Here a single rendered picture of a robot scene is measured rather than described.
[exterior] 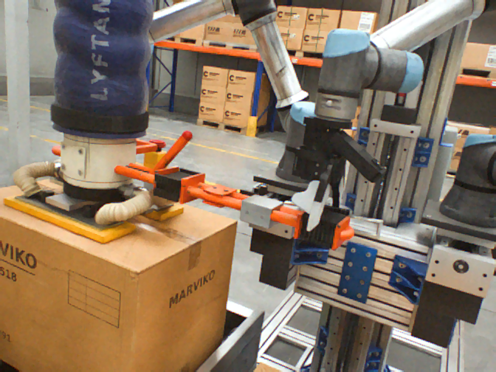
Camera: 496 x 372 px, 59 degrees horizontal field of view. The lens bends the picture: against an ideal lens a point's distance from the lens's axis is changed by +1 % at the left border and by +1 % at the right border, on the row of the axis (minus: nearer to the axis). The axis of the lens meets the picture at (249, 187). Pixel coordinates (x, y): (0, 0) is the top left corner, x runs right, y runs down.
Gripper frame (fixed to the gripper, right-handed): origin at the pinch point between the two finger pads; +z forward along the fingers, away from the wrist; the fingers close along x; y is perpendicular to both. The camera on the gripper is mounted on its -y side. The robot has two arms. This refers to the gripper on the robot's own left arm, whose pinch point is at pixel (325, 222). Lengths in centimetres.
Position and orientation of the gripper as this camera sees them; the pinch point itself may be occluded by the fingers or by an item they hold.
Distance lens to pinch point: 85.8
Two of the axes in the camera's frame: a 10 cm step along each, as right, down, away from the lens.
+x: -4.7, 1.8, -8.6
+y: -8.7, -2.3, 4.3
